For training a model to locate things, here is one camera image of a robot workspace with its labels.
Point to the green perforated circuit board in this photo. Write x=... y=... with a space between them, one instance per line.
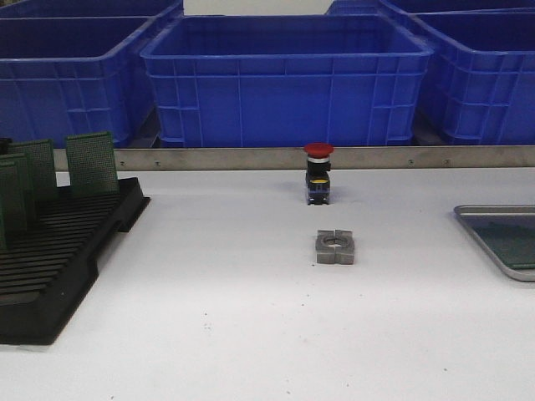
x=40 y=155
x=519 y=260
x=3 y=235
x=91 y=164
x=12 y=198
x=506 y=238
x=21 y=162

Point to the black slotted board rack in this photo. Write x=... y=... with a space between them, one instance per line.
x=47 y=271

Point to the silver metal tray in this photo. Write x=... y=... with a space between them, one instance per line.
x=472 y=217

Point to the red emergency stop button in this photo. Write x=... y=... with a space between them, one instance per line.
x=317 y=174

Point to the grey metal square nut block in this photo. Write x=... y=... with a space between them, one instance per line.
x=335 y=247

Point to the blue plastic crate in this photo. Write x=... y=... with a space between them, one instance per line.
x=278 y=81
x=406 y=7
x=92 y=9
x=71 y=76
x=479 y=85

